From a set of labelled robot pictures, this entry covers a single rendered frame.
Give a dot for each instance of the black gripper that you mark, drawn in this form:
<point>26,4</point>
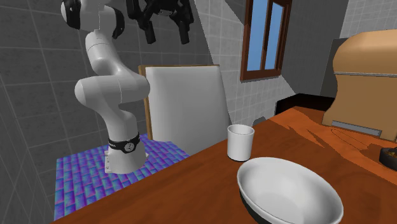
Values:
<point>162,5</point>

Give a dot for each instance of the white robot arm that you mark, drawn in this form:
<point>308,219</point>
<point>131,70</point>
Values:
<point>107,90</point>

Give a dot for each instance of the brown wooden framed window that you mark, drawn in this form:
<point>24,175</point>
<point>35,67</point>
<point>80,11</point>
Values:
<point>246,46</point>

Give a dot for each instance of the white cup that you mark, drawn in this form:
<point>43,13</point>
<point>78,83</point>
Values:
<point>239,145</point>

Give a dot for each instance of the brown wooden table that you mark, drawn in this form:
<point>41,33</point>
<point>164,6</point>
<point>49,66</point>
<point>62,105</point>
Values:
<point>186,192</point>

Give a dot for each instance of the blue purple patterned robot stand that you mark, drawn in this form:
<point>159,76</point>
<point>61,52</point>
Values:
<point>83,183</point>

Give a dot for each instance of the white bowl with black outside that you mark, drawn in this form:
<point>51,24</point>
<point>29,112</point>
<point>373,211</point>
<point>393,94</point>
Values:
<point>288,192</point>

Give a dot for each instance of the tan rounded appliance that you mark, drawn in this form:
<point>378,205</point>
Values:
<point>366,99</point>

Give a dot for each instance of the black round dish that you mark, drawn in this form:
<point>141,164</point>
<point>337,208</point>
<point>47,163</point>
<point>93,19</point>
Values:
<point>388,161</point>

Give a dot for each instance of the white chair with wooden frame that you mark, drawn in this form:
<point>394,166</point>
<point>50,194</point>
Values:
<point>186,105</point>

